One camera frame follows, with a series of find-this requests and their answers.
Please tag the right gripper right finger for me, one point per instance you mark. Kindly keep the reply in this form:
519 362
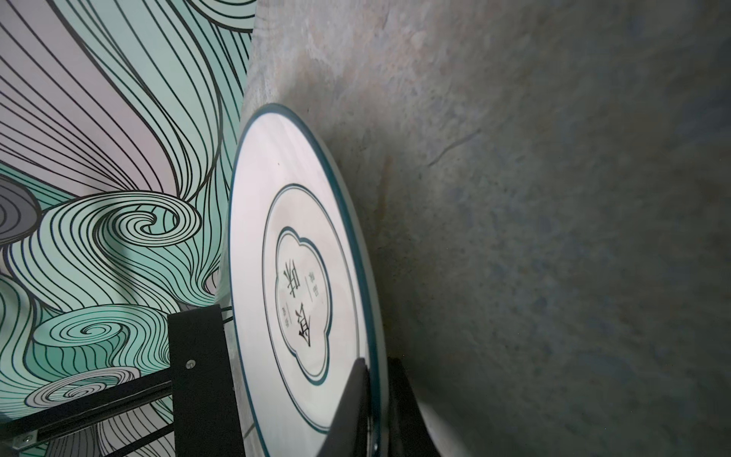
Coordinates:
407 432

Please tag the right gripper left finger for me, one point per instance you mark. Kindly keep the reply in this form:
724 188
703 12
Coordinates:
348 435

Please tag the black wire dish rack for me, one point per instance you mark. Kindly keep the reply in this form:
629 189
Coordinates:
198 381

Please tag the white plate green flower outline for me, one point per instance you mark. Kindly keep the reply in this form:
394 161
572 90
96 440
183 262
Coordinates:
301 286

